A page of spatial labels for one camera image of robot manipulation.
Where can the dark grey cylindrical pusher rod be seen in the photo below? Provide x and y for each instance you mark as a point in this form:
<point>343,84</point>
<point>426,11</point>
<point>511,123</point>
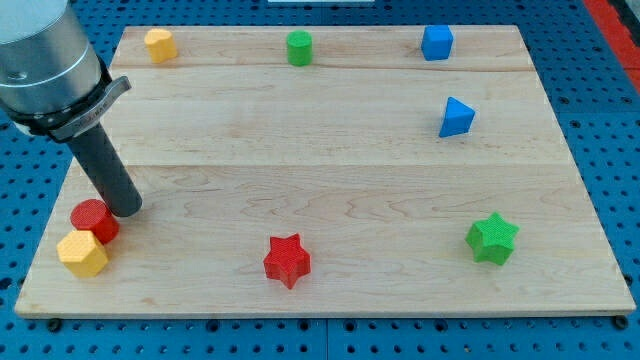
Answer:
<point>98,158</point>

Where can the grey clamp flange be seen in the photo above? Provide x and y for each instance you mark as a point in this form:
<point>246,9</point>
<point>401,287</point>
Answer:
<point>77,118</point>

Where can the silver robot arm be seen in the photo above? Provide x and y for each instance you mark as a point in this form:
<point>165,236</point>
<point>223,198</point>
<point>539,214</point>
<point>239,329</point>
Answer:
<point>54,84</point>

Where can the yellow heart block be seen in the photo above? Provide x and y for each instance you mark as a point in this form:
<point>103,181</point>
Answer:
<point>160,45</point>

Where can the red cylinder block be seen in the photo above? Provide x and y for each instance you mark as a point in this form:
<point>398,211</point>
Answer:
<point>94,215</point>

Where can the yellow hexagon block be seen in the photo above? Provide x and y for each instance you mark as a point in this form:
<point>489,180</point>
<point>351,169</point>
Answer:
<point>82,253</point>

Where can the red star block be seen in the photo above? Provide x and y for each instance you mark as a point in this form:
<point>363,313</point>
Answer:
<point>287,260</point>

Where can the green cylinder block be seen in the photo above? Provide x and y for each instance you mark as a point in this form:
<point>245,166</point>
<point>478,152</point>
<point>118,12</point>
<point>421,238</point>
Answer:
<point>299,48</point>

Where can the wooden board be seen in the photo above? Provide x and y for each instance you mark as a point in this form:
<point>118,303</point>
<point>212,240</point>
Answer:
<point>230,145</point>

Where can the blue cube block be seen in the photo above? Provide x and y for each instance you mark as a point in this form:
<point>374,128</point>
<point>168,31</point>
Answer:
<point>437,42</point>

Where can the blue triangular block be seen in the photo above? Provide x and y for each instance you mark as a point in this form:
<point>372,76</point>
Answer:
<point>457,119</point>

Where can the green star block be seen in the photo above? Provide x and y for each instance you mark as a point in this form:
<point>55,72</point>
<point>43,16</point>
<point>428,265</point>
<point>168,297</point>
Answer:
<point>492,239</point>

